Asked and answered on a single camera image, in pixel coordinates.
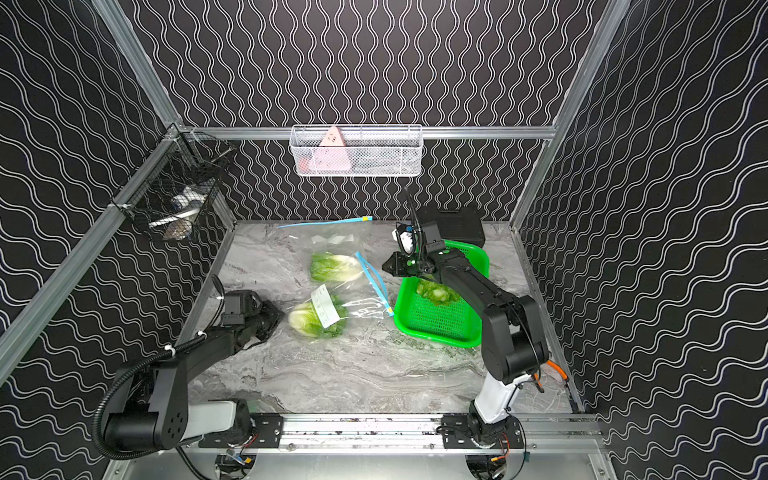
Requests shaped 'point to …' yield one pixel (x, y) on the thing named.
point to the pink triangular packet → (331, 156)
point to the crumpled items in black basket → (186, 206)
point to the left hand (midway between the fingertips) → (284, 306)
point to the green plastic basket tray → (431, 310)
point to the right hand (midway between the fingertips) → (385, 265)
